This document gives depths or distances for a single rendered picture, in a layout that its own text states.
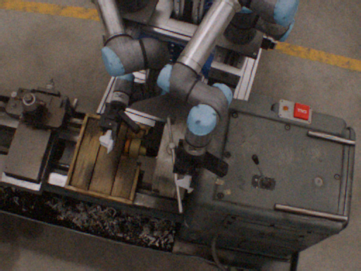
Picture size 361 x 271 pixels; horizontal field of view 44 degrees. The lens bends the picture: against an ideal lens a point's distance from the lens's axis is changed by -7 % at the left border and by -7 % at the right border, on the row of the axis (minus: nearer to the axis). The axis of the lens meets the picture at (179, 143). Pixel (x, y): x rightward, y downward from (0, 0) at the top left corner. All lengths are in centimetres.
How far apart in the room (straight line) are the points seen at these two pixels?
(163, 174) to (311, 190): 55
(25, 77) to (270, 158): 209
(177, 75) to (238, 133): 46
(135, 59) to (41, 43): 188
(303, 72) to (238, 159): 185
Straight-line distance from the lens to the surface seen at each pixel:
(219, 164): 147
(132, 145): 186
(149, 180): 183
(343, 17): 394
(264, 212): 169
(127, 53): 169
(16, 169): 206
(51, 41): 350
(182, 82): 139
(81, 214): 235
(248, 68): 312
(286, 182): 174
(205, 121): 129
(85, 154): 211
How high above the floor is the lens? 286
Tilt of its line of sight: 68 degrees down
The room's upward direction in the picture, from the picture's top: 10 degrees clockwise
